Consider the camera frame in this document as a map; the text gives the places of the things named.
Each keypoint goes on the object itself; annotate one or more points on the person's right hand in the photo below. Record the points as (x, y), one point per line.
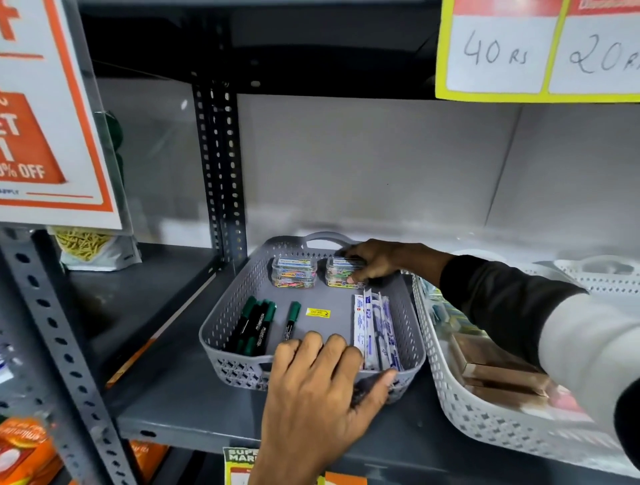
(385, 257)

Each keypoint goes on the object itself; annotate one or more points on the person's left hand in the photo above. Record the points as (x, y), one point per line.
(310, 404)

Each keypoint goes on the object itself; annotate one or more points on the person's left thumb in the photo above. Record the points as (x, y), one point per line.
(377, 387)

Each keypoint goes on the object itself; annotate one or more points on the person's right thumb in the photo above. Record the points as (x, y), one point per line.
(361, 276)

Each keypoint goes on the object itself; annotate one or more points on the person's left middle finger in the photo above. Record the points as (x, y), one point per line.
(335, 352)

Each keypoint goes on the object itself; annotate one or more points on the person's left little finger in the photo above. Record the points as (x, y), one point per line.
(286, 357)

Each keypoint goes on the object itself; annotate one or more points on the clear paper clip box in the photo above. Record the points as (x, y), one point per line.
(295, 267)
(292, 283)
(340, 283)
(340, 267)

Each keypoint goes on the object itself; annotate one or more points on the grey plastic basket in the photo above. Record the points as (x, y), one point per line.
(335, 302)

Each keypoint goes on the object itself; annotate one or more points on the person's left forearm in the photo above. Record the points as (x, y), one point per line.
(282, 478)

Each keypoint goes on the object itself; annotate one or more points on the person's right forearm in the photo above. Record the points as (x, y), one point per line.
(510, 305)

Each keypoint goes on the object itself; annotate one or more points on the green black marker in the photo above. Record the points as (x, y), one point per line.
(242, 320)
(265, 330)
(254, 327)
(291, 320)

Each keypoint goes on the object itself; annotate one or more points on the white pen packet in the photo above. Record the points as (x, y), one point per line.
(359, 325)
(390, 335)
(371, 330)

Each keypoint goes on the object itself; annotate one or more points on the yellow label sticker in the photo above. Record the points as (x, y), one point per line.
(318, 313)

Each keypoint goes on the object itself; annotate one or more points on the pile of coloured stationery packets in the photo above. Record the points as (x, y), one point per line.
(450, 315)

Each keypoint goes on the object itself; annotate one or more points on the orange shelf label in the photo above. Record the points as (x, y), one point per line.
(345, 479)

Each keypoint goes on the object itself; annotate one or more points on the grey metal shelf board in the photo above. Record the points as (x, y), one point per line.
(200, 414)
(300, 45)
(140, 300)

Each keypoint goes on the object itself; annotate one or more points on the large white plastic basket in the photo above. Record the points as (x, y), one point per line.
(480, 424)

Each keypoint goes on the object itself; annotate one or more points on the brown cardboard box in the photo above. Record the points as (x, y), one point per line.
(505, 397)
(510, 378)
(485, 352)

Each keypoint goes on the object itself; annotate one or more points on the green yellow shelf label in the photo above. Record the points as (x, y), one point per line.
(237, 467)

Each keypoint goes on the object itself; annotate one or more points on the orange snack packet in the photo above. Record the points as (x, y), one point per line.
(25, 449)
(149, 457)

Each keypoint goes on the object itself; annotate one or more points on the pink packet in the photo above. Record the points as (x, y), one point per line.
(567, 399)

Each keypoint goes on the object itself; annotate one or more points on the bag of yellow rubber bands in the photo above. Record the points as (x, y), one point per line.
(95, 250)

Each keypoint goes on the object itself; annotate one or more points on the dark green object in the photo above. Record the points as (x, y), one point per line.
(112, 145)

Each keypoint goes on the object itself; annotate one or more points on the yellow bordered price sign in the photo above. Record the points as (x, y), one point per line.
(540, 55)

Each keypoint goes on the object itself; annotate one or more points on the orange white promotion sign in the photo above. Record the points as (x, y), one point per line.
(45, 125)

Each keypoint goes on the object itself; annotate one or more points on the perforated metal rack post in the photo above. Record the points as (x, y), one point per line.
(55, 349)
(220, 175)

